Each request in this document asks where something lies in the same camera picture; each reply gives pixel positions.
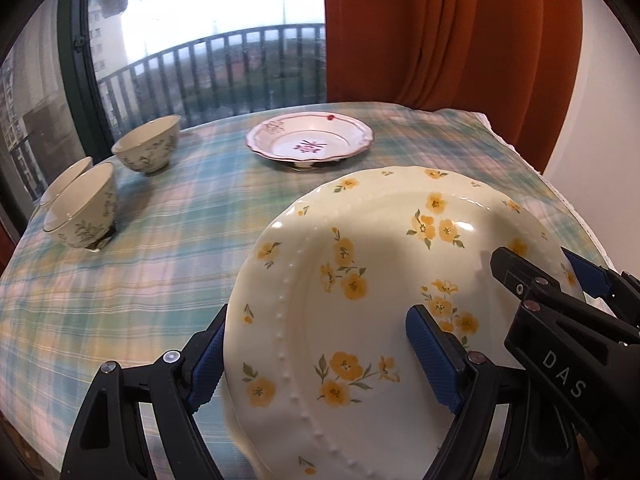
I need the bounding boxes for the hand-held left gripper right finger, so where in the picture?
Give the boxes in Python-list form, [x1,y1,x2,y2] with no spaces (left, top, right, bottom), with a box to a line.
[405,304,582,480]

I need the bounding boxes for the balcony railing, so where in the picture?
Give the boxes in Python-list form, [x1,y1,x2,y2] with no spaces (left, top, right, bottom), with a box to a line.
[97,22,329,132]

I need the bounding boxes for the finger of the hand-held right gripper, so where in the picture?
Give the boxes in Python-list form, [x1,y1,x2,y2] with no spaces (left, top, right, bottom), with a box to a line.
[490,246,587,312]
[561,247,640,328]

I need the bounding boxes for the cream plate with yellow flowers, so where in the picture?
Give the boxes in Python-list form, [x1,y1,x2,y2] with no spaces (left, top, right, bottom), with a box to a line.
[222,165,586,480]

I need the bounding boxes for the plaid tablecloth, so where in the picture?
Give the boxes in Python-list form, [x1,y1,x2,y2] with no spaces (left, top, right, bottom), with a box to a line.
[0,102,617,480]

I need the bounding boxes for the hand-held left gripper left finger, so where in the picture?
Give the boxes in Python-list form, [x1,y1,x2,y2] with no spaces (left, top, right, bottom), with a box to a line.
[60,304,230,480]

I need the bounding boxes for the dark green window frame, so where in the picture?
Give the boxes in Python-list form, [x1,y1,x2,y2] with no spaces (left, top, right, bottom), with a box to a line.
[56,0,121,157]

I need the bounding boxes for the white plate with red pattern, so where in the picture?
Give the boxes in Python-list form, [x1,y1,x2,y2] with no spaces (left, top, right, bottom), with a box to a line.
[245,111,375,172]

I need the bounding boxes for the cream floral bowl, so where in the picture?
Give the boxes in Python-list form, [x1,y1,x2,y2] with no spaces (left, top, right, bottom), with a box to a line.
[39,156,95,208]
[42,162,118,252]
[111,114,182,176]

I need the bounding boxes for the orange curtain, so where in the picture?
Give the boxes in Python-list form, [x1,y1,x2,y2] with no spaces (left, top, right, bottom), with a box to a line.
[322,0,584,182]

